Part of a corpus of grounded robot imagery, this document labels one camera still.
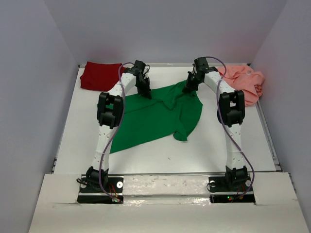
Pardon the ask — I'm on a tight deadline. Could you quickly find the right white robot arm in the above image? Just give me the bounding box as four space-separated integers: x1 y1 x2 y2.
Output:
183 57 250 193

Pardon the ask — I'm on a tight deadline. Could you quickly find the green t shirt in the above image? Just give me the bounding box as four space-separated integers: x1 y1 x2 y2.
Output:
110 81 203 153

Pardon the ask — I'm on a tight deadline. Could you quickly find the red folded t shirt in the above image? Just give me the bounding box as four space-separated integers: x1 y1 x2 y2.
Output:
80 62 121 92

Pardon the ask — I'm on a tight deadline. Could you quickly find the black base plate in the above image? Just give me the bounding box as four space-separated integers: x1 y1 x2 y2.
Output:
76 176 124 204
207 176 256 204

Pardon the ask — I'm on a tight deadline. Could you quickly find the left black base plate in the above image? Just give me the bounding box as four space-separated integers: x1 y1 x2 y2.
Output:
76 176 124 204

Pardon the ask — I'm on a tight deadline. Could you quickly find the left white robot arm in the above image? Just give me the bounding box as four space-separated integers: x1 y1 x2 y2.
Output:
86 60 152 193

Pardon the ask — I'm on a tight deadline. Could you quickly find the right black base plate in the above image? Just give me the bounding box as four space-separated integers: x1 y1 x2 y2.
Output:
207 176 256 204

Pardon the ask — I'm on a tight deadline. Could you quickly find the pink crumpled t shirt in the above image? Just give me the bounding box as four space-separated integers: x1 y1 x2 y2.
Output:
224 65 265 106

